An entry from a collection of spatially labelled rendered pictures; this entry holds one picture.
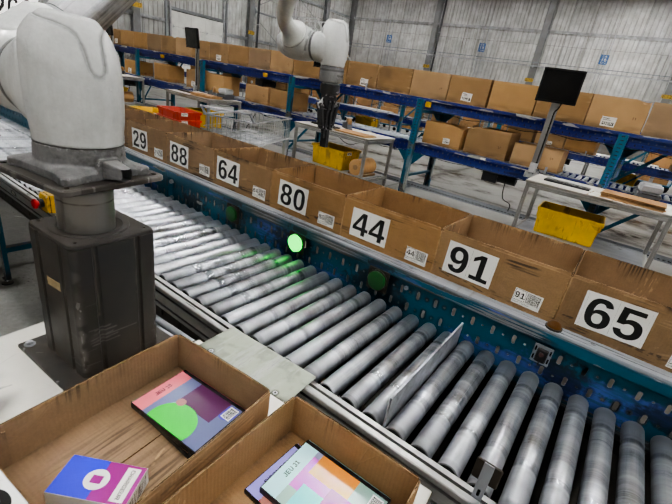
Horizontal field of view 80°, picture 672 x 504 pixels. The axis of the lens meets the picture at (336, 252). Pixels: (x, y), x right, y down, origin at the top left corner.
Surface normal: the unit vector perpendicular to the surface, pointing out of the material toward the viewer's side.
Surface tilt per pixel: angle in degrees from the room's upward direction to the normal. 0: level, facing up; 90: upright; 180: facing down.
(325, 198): 90
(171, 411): 0
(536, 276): 91
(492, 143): 90
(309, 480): 0
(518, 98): 90
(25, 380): 0
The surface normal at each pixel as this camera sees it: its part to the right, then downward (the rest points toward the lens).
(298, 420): -0.55, 0.26
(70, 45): 0.59, 0.10
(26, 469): 0.15, -0.91
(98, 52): 0.89, 0.00
